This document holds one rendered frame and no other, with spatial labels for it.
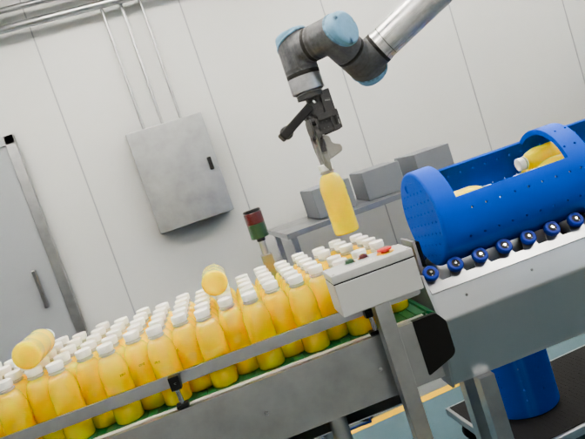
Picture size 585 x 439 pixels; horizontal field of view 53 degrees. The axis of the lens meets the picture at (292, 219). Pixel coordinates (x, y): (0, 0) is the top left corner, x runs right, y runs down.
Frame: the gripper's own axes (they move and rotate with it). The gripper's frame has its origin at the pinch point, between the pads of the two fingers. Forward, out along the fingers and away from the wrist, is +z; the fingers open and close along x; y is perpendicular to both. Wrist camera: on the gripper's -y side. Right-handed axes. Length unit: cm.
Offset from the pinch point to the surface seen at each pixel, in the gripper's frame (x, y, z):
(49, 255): 312, -160, 4
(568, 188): -8, 61, 27
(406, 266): -27.8, 4.8, 26.8
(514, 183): -8, 46, 20
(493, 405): -3, 24, 79
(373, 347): -16.5, -6.2, 45.6
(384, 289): -27.7, -1.7, 30.0
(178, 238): 327, -65, 24
